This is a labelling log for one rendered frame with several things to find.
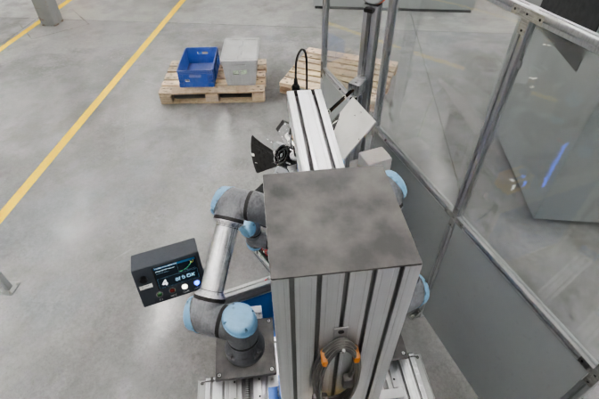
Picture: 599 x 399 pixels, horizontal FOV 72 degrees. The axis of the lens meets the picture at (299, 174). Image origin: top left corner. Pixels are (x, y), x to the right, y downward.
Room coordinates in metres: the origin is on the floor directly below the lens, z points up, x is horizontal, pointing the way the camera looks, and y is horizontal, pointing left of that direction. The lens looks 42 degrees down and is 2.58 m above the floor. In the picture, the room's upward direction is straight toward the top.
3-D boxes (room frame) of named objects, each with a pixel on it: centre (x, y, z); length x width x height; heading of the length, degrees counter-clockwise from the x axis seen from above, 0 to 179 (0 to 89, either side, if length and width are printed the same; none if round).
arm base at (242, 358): (0.73, 0.21, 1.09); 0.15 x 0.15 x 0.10
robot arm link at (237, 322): (0.73, 0.22, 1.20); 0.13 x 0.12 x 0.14; 75
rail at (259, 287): (1.22, -0.02, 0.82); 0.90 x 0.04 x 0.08; 111
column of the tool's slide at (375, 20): (2.18, -0.39, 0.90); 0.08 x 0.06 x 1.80; 56
